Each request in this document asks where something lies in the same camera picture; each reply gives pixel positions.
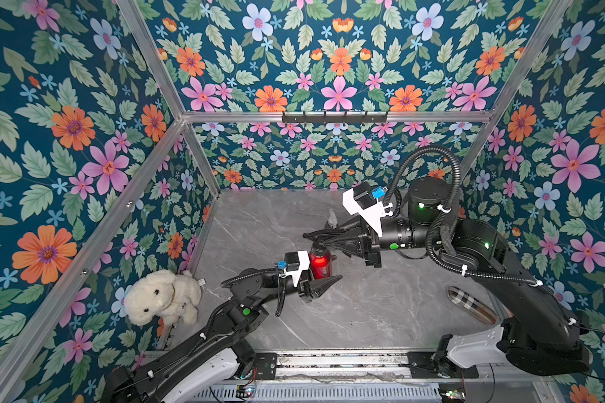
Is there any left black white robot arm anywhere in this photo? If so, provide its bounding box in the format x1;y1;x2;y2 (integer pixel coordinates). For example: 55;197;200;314
101;265;342;402

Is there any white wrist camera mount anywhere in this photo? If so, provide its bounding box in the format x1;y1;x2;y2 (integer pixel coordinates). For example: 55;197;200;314
276;251;311;288
342;183;393;236

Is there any metal base rail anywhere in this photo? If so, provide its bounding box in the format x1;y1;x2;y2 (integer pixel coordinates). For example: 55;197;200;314
232;348;546;403

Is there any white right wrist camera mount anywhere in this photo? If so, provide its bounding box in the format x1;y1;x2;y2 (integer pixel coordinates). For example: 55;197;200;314
342;183;393;236

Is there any striped oblong case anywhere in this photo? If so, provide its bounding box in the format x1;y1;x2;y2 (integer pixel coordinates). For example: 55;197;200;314
447;286;498;326

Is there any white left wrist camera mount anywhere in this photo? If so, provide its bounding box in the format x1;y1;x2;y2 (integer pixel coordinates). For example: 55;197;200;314
276;251;311;288

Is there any small red object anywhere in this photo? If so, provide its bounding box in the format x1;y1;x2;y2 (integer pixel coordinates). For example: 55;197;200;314
309;246;332;280

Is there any black spray nozzle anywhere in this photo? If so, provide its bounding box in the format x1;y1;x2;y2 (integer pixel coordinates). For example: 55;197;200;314
302;228;361;255

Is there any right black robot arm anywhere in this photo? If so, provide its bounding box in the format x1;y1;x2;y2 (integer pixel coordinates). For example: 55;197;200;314
342;145;591;377

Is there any black metal ceiling bracket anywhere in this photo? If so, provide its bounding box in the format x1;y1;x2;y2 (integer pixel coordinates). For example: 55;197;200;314
281;112;388;125

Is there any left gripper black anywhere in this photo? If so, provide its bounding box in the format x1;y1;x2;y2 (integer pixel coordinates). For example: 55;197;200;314
250;256;334;307

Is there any cream plush teddy bear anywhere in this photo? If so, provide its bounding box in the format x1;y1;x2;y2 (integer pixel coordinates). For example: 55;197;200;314
124;270;202;327

